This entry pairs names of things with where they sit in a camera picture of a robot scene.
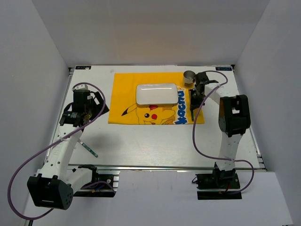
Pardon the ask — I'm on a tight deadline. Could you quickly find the teal handled cutlery piece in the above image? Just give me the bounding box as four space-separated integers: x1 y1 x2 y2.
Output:
78 139 98 158

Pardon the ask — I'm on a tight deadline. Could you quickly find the aluminium table frame rail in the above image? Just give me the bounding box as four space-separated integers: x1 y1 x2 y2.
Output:
44 67 268 171

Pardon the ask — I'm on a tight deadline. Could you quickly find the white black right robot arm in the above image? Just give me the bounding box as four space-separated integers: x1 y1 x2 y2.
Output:
189 71 251 188

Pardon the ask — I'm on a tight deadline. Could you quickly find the yellow Pikachu cloth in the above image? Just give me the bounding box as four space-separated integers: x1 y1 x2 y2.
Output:
108 72 193 125

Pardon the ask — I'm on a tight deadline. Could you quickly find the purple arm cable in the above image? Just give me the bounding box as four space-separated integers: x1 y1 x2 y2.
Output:
7 82 117 220
192 70 255 195

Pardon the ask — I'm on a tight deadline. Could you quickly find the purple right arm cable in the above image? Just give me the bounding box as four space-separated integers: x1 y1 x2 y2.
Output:
192 70 255 195

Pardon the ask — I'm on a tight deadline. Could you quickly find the white rectangular plate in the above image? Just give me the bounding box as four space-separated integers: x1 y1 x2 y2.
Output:
136 83 178 105

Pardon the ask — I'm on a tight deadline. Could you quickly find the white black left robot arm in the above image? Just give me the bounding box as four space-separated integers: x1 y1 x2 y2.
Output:
27 89 109 210

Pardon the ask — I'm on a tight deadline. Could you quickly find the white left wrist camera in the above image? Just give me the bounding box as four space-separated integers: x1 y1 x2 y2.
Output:
71 84 89 91

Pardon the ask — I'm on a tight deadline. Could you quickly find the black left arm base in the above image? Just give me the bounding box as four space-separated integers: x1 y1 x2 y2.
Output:
74 170 119 198

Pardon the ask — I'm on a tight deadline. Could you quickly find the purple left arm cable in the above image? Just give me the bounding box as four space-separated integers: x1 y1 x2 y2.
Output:
7 82 117 220

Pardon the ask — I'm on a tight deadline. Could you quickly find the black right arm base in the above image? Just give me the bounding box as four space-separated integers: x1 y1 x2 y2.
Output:
191 173 242 201

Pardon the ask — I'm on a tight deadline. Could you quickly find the metal cup with paper sleeve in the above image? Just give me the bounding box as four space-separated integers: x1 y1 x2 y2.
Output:
183 70 196 87

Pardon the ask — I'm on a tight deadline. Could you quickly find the knife with teal handle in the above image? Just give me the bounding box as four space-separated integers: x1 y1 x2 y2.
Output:
189 89 194 121

